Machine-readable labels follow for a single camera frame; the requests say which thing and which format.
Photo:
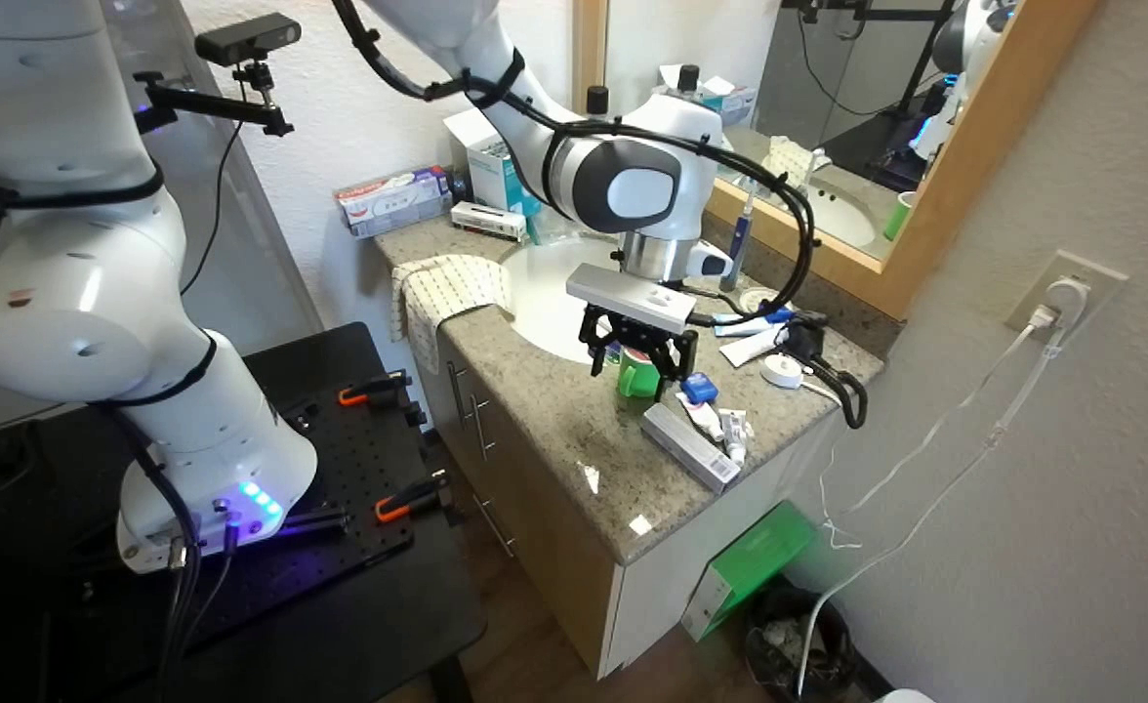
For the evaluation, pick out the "black robot table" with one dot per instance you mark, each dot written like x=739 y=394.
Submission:
x=340 y=589

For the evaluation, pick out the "white folded towel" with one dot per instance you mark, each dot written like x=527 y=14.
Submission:
x=452 y=286

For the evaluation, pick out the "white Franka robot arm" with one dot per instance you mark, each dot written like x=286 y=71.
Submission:
x=81 y=286

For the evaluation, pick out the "blue mouthwash bottle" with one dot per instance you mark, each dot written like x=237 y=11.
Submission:
x=595 y=100

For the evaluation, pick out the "white tissue box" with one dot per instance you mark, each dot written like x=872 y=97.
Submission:
x=390 y=202

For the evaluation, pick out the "white flat squeeze tube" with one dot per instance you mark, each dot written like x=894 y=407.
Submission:
x=750 y=348

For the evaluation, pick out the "white tube blue cap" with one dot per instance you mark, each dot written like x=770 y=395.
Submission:
x=764 y=318

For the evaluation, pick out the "orange black clamp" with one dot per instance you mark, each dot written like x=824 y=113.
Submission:
x=406 y=501
x=367 y=394

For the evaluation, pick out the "grey wrist camera bar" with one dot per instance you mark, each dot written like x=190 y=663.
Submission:
x=632 y=297

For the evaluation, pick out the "white sink basin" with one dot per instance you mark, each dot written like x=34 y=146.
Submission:
x=540 y=308

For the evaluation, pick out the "white toothpaste box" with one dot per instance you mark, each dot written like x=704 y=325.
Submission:
x=687 y=447

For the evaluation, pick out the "crumpled white toothpaste tube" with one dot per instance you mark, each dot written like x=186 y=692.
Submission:
x=726 y=424

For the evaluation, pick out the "black trash bin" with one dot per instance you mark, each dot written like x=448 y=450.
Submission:
x=794 y=652

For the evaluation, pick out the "green mug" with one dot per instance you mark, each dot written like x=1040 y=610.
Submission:
x=636 y=382

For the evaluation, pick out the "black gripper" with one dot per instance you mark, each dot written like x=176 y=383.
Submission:
x=645 y=333

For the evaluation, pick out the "black exterior camera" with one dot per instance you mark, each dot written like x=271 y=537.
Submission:
x=246 y=38

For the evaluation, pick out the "wooden framed mirror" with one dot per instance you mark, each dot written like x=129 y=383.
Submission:
x=976 y=143

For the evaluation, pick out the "green cardboard box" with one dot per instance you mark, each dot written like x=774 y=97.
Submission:
x=755 y=560

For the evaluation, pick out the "white round container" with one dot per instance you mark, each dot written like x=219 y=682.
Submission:
x=781 y=374

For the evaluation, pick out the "white charger plug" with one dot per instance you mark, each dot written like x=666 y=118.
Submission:
x=1069 y=304

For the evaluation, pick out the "blue electric toothbrush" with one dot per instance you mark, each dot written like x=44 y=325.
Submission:
x=739 y=256

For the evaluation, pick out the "white wall outlet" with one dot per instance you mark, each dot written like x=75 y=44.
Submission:
x=1096 y=279

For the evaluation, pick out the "wooden vanity cabinet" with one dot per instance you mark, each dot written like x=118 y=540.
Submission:
x=535 y=521

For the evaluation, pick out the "white lying tube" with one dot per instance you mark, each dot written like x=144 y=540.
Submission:
x=485 y=221

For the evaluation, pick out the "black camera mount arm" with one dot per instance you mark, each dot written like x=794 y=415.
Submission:
x=208 y=105

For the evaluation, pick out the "black hair trimmer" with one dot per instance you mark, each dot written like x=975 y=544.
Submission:
x=819 y=353

